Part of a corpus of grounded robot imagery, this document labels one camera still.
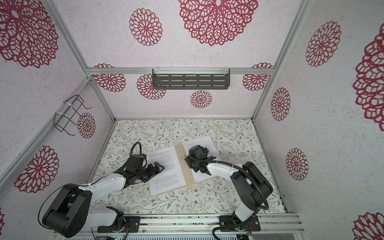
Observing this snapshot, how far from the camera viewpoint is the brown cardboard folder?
0.90 m

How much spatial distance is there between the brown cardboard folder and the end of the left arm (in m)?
0.13

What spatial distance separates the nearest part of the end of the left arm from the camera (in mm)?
673
